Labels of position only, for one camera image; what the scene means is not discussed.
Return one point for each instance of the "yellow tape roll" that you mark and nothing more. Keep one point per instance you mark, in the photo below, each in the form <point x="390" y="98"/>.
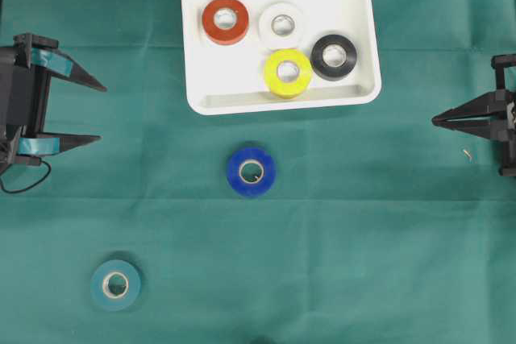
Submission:
<point x="287" y="73"/>

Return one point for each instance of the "white rectangular plastic tray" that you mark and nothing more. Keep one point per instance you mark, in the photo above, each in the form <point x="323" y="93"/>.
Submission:
<point x="229" y="79"/>

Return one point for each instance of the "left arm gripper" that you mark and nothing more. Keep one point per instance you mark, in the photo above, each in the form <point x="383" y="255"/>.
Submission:
<point x="26" y="68"/>

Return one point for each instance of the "teal tape roll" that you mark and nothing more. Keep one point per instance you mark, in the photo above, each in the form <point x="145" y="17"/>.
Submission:
<point x="103" y="297"/>

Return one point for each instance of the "red tape roll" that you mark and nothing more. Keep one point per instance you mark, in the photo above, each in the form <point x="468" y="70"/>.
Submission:
<point x="231" y="35"/>

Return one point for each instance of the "white tape roll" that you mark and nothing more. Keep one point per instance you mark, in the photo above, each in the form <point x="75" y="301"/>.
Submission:
<point x="281" y="25"/>

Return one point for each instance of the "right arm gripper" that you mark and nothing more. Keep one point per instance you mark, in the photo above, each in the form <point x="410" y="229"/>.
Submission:
<point x="501" y="101"/>

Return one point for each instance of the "green table cloth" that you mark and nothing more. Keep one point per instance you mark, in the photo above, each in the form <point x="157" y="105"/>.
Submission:
<point x="377" y="229"/>

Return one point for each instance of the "black tape roll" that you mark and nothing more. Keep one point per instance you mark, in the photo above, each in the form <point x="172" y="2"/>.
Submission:
<point x="333" y="57"/>

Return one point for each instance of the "blue tape roll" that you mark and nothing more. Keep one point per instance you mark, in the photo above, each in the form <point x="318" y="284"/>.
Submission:
<point x="251" y="171"/>

